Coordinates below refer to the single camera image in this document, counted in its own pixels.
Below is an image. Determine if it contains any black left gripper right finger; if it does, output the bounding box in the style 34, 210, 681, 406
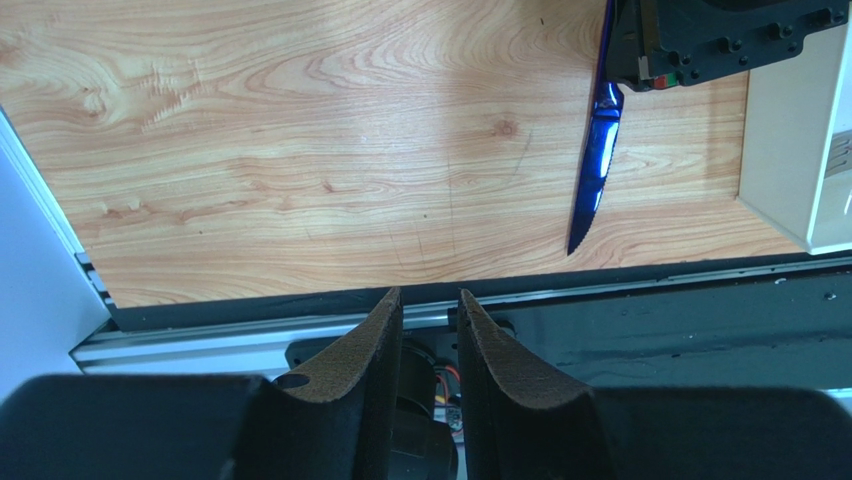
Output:
457, 290, 851, 479

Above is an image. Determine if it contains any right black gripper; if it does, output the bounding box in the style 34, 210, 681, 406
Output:
604, 0, 849, 92

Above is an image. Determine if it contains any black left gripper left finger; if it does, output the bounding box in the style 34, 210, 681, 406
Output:
1, 289, 403, 479

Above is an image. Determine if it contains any blue serrated knife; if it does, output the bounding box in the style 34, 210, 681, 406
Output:
566, 1, 624, 256

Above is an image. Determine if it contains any white divided utensil tray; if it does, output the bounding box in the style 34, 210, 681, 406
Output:
738, 25, 851, 255

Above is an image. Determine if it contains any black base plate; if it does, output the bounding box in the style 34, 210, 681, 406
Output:
286, 269, 852, 394

